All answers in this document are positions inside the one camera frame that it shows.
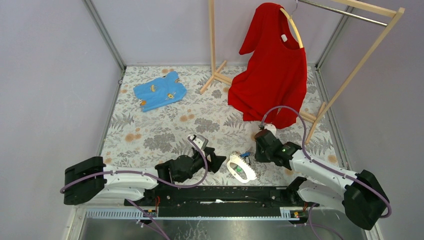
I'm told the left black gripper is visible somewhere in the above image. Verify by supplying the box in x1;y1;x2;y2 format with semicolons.
178;146;226;183

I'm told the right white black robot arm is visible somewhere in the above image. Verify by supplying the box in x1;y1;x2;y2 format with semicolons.
254;129;390;231

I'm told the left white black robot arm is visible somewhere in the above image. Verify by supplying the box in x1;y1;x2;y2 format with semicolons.
60;147;227;206

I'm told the red long sleeve shirt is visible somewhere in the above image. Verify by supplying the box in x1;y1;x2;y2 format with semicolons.
228;2;308;129

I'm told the floral patterned table mat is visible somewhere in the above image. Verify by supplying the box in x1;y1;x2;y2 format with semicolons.
101;65;347;186

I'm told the blue child t-shirt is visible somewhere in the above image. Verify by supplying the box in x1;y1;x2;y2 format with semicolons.
133;71;187;113

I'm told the wooden clothes hanger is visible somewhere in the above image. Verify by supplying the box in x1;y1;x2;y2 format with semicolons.
279;0;304;49

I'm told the wooden clothes rack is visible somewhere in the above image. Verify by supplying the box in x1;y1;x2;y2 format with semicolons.
199;0;405;144

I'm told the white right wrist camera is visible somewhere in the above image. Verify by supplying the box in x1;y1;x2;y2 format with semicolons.
259;123;277;136

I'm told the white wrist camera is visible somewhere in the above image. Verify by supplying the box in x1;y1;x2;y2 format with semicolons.
187;133;209;151
259;123;277;136

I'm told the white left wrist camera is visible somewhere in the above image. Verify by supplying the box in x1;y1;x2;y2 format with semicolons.
187;133;209;151

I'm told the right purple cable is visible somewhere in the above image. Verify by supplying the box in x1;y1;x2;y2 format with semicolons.
259;105;393;220

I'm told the purple cable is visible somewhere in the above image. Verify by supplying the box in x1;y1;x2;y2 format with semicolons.
259;105;393;220
59;136;210;195

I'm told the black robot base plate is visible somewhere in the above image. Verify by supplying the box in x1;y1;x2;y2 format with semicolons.
134;185;312;219

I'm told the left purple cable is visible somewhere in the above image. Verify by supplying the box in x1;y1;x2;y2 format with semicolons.
59;136;210;195

